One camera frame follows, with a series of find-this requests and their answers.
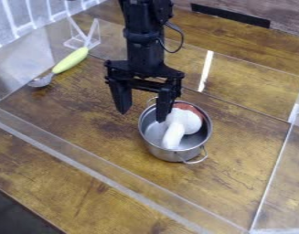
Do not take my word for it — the white red toy mushroom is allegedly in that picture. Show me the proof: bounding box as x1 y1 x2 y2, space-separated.
161 102 203 149

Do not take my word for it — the silver metal pot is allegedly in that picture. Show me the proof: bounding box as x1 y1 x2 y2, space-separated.
137 101 212 165

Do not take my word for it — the green handled metal spoon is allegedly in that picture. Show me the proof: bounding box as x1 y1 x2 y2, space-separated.
28 47 89 88

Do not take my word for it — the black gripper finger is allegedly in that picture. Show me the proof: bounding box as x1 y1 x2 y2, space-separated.
108 81 132 114
156 87 175 122

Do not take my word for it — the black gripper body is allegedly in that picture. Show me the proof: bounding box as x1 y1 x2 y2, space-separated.
105 38 184 96

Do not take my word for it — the black cable loop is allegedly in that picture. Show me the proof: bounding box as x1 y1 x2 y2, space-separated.
156 20 186 54

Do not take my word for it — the black strip on table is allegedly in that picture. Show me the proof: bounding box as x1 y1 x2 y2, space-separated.
191 3 271 28

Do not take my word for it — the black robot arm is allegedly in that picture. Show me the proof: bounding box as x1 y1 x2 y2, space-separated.
105 0 184 122

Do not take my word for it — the clear acrylic stand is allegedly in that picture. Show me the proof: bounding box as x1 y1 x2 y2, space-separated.
64 17 101 49

